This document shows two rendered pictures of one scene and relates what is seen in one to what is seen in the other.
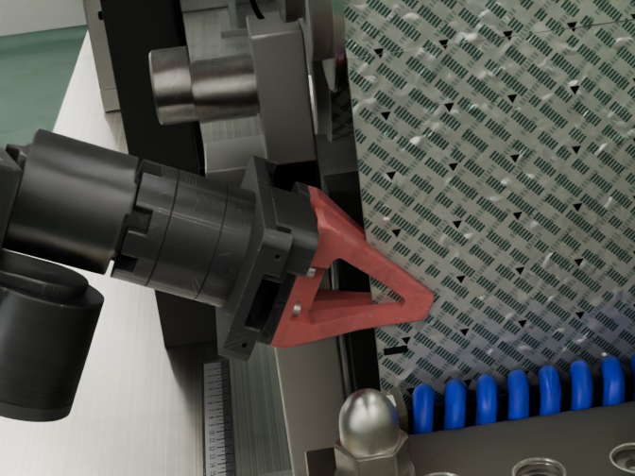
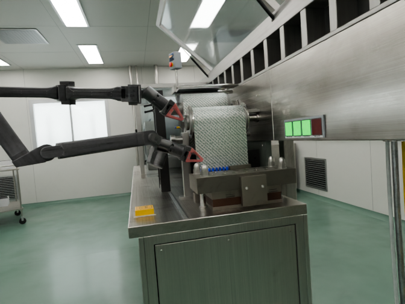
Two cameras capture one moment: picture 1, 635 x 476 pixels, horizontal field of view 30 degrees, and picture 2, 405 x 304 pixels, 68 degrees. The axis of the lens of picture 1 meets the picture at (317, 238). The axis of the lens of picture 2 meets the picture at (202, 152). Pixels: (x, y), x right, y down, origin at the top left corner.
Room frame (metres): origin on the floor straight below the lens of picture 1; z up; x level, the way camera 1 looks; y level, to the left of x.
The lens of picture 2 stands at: (-0.77, 0.16, 1.18)
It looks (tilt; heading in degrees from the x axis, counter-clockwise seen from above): 3 degrees down; 351
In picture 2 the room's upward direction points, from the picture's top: 4 degrees counter-clockwise
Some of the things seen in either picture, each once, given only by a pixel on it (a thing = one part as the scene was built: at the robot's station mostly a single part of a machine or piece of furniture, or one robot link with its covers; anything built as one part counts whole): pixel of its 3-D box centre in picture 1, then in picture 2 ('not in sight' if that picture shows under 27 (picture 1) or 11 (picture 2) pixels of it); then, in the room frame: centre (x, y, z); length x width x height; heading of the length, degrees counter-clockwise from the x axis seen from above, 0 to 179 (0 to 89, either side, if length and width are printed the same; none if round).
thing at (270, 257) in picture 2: not in sight; (183, 235); (1.52, -0.02, 0.43); 2.52 x 0.64 x 0.86; 3
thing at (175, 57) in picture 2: not in sight; (174, 61); (1.13, -0.02, 1.66); 0.07 x 0.07 x 0.10; 26
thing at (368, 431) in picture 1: (369, 434); (196, 168); (0.45, -0.01, 1.05); 0.04 x 0.04 x 0.04
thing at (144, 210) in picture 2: not in sight; (144, 210); (0.41, 0.21, 0.91); 0.07 x 0.07 x 0.02; 3
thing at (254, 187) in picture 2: not in sight; (254, 190); (0.32, -0.20, 0.97); 0.10 x 0.03 x 0.11; 93
